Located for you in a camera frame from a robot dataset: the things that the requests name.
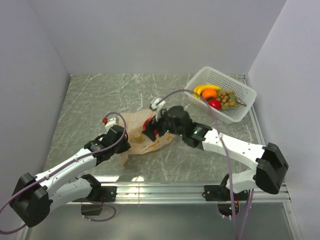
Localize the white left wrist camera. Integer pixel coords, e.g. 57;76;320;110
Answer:
102;116;119;132

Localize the red fruit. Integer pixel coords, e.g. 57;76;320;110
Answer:
208;99;222;111

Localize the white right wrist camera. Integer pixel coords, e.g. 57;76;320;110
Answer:
150;98;166;122

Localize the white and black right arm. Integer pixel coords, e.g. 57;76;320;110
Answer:
142;106;289;200

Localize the yellow banana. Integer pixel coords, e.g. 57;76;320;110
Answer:
193;84;222;99

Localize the black left controller box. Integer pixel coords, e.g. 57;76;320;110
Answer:
80;203;103;217

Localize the aluminium table edge rail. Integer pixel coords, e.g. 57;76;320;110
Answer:
26;182;292;205

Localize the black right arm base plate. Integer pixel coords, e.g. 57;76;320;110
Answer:
202;185;249;202

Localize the right controller board with led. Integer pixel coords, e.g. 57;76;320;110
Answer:
217;203;240;217

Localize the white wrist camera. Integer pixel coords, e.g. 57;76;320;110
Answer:
102;116;119;132
150;98;166;122

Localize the bunch of brown longans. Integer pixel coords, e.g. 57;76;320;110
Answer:
217;90;247;110

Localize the white perforated plastic basket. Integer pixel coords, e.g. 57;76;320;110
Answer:
185;66;257;124

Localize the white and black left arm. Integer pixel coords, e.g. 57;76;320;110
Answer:
9;124;130;228

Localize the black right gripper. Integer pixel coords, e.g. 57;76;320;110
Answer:
143;107;185;141

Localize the peach plastic bag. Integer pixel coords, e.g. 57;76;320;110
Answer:
119;109;175;166

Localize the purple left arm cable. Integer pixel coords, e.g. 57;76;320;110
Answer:
0;111;128;234

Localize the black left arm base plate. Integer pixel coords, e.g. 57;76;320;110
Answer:
74;185;117;203

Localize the orange tangerine with leaf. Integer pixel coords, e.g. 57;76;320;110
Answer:
201;88;218;100

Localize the large red apple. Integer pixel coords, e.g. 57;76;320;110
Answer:
142;117;161;138

